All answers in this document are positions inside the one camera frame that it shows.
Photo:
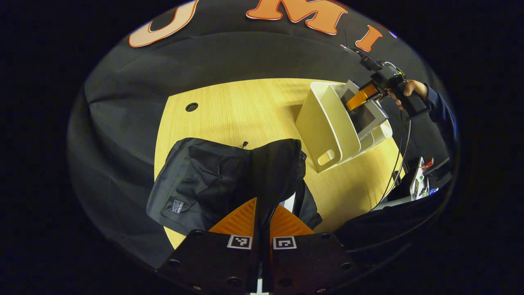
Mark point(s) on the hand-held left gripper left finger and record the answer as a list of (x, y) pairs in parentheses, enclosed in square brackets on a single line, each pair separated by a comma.
[(251, 270)]

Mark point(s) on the white bookshelf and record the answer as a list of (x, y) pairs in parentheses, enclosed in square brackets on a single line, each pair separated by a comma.
[(323, 123)]

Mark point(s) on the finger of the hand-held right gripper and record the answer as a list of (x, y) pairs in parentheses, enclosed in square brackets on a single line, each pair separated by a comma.
[(360, 97)]

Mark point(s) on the red object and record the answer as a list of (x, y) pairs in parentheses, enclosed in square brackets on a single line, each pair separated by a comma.
[(428, 163)]

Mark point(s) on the white workbench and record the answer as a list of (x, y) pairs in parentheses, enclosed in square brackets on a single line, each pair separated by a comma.
[(417, 184)]

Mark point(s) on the black schoolbag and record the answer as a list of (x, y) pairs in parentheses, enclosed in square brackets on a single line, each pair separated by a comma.
[(204, 180)]

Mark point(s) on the grey portrait cover book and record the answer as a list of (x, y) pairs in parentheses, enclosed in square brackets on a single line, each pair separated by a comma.
[(366, 119)]

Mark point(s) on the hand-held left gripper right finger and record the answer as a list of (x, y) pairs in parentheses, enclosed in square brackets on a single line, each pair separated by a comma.
[(268, 270)]

